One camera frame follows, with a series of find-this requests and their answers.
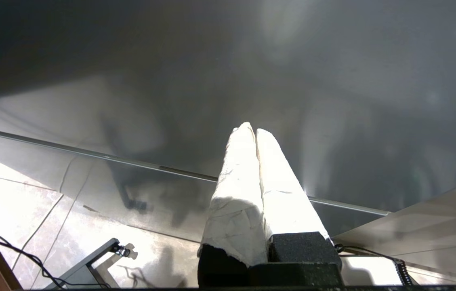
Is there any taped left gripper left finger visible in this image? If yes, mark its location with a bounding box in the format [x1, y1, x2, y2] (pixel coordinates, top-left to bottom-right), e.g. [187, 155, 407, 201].
[197, 122, 269, 287]

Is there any small caster wheel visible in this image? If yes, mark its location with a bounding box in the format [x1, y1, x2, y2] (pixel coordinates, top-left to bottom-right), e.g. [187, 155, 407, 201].
[113, 244, 132, 259]

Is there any grey table leg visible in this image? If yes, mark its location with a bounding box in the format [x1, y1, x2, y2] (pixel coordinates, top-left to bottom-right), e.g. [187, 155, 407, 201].
[44, 238, 125, 290]

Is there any stainless steel appliance front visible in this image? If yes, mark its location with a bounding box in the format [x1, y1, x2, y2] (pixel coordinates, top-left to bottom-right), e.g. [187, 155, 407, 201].
[0, 0, 456, 243]

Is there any black coiled cable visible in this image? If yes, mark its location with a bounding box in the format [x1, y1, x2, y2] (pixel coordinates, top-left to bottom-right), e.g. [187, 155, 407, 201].
[334, 244, 415, 287]

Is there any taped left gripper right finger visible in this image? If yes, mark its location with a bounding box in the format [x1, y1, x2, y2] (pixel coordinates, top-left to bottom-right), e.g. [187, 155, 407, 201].
[255, 129, 343, 268]

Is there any thin black floor cable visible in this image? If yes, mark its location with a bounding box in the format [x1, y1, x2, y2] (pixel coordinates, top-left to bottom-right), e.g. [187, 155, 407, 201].
[0, 231, 109, 289]

